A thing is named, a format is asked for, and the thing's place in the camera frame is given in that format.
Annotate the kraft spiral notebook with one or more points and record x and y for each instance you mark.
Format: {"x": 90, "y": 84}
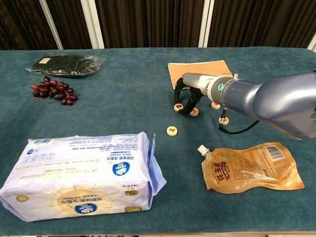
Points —
{"x": 197, "y": 66}

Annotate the black gloves in clear bag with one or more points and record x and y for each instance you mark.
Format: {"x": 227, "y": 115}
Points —
{"x": 64, "y": 64}

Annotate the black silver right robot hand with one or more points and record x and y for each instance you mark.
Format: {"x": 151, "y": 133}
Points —
{"x": 197, "y": 81}

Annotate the dark red grape bunch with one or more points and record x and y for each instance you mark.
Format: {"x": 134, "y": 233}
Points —
{"x": 54, "y": 90}

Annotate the teal table cloth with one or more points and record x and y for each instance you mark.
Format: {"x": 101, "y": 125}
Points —
{"x": 123, "y": 103}

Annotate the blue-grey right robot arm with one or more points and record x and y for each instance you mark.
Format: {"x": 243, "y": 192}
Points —
{"x": 271, "y": 98}

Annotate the brown spout pouch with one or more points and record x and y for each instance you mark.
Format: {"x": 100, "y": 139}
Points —
{"x": 247, "y": 170}

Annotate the white blue diaper pack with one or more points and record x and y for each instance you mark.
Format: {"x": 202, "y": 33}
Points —
{"x": 74, "y": 177}

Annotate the white partition post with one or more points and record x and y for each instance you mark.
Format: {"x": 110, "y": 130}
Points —
{"x": 51, "y": 24}
{"x": 93, "y": 24}
{"x": 206, "y": 24}
{"x": 313, "y": 44}

